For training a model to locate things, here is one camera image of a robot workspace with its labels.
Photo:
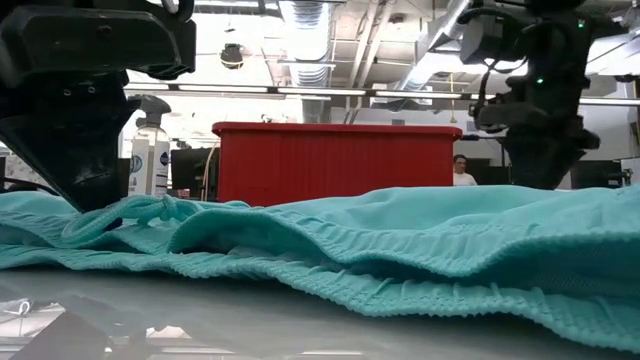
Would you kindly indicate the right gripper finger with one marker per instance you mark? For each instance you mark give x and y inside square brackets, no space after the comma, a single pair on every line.
[525,165]
[557,165]

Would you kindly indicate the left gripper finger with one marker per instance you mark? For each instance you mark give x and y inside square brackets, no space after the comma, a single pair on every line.
[75,160]

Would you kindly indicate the teal garment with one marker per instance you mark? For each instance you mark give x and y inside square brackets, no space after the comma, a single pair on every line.
[400,240]

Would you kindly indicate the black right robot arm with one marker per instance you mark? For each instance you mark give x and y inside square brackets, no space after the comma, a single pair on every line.
[555,40]

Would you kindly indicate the red plastic laundry bin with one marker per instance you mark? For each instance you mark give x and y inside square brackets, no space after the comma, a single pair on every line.
[340,165]

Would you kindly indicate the large black monitor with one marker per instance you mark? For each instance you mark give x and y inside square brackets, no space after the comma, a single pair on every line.
[487,172]

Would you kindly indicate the small black monitor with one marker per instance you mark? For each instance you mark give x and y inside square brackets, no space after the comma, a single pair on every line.
[600,174]

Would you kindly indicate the black curved chair back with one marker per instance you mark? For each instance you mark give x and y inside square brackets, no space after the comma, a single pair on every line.
[35,184]

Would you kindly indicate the person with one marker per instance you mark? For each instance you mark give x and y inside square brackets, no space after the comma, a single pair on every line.
[462,175]

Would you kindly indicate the clear spray bottle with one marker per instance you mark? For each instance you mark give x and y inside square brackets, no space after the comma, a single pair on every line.
[150,165]

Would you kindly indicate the black monitor behind bottle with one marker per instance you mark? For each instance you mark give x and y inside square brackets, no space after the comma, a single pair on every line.
[187,167]

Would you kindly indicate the long ceiling light strip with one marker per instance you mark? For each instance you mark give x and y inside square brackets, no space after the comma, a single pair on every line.
[325,91]

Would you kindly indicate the slanted silver ventilation duct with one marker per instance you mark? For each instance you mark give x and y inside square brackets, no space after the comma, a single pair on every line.
[435,40]

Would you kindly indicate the black ceiling camera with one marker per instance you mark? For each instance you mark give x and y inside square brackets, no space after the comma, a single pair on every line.
[231,55]

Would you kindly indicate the wide silver ventilation duct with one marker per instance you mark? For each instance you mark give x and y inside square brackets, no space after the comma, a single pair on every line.
[306,40]

